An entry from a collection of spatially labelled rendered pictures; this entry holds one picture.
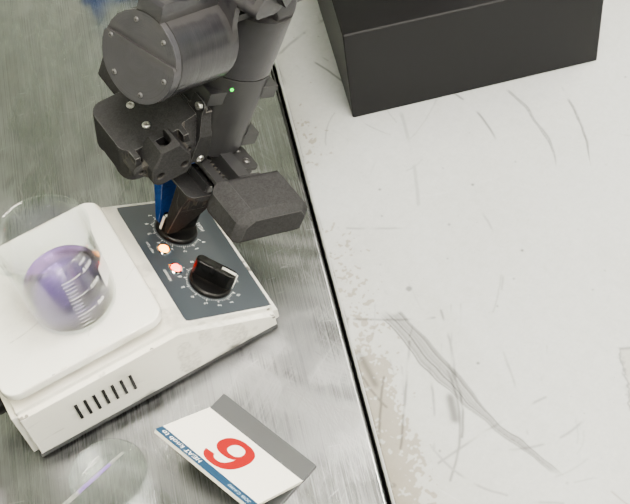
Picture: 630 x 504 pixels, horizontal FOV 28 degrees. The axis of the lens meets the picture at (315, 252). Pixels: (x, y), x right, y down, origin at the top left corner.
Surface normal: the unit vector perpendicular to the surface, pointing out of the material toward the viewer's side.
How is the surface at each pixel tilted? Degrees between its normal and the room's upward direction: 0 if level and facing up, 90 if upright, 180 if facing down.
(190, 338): 90
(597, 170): 0
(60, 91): 0
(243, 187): 30
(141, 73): 62
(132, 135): 9
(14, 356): 0
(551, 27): 90
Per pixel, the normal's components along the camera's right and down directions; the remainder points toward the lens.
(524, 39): 0.21, 0.80
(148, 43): -0.58, 0.36
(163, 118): 0.05, -0.55
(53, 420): 0.50, 0.69
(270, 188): 0.34, -0.71
